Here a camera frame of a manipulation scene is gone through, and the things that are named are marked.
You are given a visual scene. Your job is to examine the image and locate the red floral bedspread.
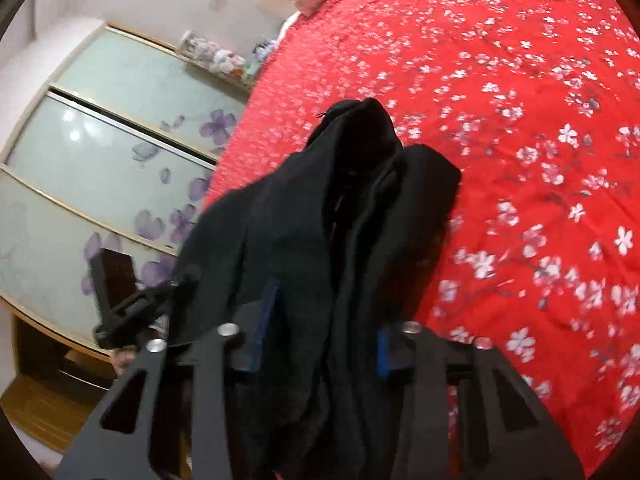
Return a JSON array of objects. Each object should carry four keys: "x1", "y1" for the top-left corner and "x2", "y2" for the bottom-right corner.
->
[{"x1": 208, "y1": 0, "x2": 639, "y2": 474}]

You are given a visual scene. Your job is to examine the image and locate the wardrobe with purple flowers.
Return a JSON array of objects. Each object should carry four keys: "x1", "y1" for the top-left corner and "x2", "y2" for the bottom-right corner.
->
[{"x1": 1, "y1": 26, "x2": 248, "y2": 452}]

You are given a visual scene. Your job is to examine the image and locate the black pants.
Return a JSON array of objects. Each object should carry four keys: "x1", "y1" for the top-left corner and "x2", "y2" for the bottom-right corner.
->
[{"x1": 176, "y1": 99, "x2": 461, "y2": 479}]

